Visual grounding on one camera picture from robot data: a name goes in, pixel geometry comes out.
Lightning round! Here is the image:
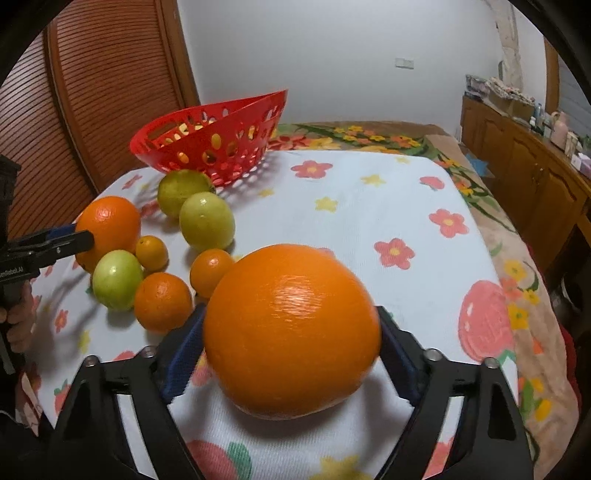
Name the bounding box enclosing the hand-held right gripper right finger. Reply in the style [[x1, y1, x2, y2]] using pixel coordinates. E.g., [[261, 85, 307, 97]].
[[376, 305, 536, 480]]

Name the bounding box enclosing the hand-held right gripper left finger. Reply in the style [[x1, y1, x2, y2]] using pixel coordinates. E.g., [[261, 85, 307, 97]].
[[46, 302, 208, 480]]

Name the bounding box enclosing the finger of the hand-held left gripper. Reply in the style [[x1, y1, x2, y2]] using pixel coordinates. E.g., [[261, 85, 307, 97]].
[[21, 230, 95, 269], [7, 224, 79, 252]]

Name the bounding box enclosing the large orange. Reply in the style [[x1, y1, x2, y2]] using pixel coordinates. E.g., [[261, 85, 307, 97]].
[[74, 196, 141, 274], [202, 244, 383, 421]]

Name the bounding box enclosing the medium tangerine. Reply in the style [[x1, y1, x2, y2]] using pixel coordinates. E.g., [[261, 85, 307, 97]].
[[134, 272, 194, 334]]

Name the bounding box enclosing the yellow-green lemon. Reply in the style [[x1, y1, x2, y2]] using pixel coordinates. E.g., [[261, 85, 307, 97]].
[[92, 250, 144, 311], [179, 192, 235, 252], [157, 169, 217, 219]]

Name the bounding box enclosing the small tangerine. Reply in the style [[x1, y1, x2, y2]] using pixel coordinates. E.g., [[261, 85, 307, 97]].
[[135, 235, 170, 272], [189, 248, 236, 300]]

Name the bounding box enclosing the red perforated plastic basket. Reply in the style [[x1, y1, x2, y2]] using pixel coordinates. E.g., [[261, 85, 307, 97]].
[[129, 89, 289, 188]]

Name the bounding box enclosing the person's left hand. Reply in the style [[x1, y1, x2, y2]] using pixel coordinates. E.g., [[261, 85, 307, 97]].
[[0, 281, 38, 357]]

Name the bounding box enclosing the brown louvered wooden door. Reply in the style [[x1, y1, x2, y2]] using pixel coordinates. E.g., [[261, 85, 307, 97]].
[[46, 0, 201, 195], [0, 37, 99, 243]]

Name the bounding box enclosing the white floral cloth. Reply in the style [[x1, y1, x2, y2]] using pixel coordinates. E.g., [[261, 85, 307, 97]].
[[16, 150, 520, 480]]

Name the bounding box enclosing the brown wooden cabinet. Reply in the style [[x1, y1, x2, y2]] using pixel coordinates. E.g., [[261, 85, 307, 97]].
[[460, 92, 591, 278]]

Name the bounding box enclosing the brown cardboard box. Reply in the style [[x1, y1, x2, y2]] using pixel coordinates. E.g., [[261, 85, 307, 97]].
[[486, 76, 536, 123]]

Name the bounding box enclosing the pink jug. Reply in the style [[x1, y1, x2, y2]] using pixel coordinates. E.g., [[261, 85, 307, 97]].
[[549, 112, 571, 151]]

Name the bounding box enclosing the dark patterned box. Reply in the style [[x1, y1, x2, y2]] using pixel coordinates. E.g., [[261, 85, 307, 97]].
[[464, 74, 490, 100]]

